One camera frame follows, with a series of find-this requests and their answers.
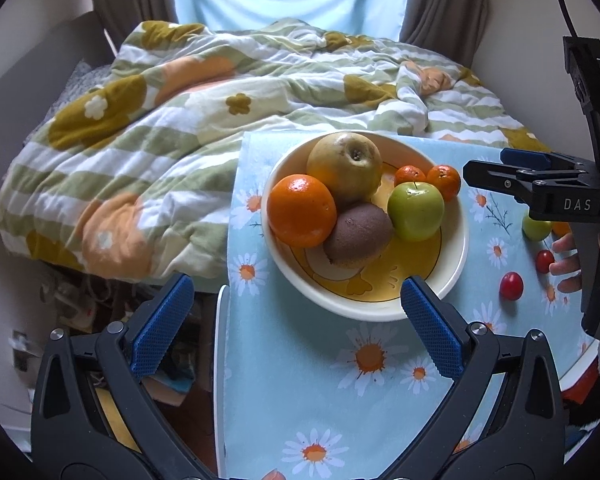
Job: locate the grey patterned pillow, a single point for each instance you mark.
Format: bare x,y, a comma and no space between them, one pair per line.
87,80

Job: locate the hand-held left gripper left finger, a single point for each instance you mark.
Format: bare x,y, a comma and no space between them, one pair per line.
162,325

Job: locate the person's right hand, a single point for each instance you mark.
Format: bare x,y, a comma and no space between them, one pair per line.
567,265

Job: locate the yellowish apple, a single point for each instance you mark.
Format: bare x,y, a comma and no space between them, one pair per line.
345,170

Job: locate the brown kiwi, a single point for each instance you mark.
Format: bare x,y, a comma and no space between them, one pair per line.
355,237

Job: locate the blue daisy tablecloth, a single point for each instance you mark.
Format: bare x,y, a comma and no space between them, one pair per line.
290,385

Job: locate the small mandarin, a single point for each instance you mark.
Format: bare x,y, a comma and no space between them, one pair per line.
445,180
409,175

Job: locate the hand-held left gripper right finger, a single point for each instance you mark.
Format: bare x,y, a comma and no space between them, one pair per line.
432,330

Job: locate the yellow cartoon bowl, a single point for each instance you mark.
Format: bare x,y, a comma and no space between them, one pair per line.
430,280

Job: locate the striped flower blanket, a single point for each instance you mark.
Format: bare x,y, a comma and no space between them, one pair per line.
155,160

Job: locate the red cherry tomato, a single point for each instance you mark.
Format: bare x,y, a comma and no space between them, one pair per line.
545,261
511,286

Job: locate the green apple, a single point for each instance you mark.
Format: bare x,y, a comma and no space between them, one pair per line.
415,212
535,230

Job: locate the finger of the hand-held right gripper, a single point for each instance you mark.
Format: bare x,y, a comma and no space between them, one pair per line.
525,158
500,177

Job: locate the grey headboard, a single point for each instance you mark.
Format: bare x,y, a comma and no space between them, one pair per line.
40,70

